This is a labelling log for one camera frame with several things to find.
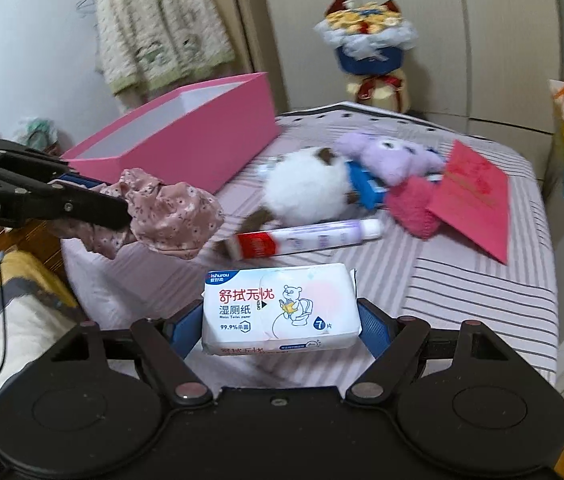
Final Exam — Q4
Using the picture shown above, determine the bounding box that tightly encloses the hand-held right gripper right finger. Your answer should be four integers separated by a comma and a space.
344, 298, 524, 407

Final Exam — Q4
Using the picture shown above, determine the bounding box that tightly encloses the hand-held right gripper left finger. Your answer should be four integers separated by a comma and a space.
40, 299, 214, 408

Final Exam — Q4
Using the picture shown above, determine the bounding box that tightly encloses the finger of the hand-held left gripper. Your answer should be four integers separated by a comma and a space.
12, 179, 133, 232
0, 138, 112, 192

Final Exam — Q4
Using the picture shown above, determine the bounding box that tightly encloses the white wet wipes pack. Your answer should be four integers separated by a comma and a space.
201, 262, 363, 357

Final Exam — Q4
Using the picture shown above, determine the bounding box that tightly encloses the pink floral cloth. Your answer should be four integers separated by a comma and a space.
46, 166, 227, 262

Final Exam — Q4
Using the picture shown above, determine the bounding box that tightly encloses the pink cardboard box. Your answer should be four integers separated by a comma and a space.
60, 71, 281, 196

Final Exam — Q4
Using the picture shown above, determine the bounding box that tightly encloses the white and green plastic bag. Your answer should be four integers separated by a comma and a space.
10, 117, 60, 155

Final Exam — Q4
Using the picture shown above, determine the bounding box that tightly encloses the wooden bedside cabinet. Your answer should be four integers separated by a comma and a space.
0, 110, 68, 283

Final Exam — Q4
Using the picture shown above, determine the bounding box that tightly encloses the striped bed sheet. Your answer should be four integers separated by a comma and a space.
59, 100, 561, 392

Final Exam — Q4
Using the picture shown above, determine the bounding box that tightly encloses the yellow and white blanket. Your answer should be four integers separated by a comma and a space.
0, 249, 88, 407

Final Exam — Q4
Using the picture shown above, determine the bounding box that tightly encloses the white and red tube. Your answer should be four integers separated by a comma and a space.
221, 218, 384, 261

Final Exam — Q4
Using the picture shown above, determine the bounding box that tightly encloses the pink plush heart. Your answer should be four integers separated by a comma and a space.
383, 175, 444, 240

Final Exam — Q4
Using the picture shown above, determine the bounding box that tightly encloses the white fluffy plush toy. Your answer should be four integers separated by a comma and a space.
241, 145, 359, 234

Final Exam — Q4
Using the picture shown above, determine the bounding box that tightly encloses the red envelope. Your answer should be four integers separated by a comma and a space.
426, 138, 512, 266

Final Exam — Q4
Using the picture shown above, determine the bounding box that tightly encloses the purple plush toy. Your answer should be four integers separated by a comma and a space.
335, 131, 448, 187

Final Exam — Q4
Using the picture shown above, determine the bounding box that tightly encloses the cream knitted cardigan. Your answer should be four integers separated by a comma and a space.
92, 0, 239, 97

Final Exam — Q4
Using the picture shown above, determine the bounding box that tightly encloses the flower bouquet with blue wrap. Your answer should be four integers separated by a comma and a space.
313, 0, 419, 114

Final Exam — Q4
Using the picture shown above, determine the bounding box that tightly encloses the beige wardrobe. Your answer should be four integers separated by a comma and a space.
254, 0, 564, 137

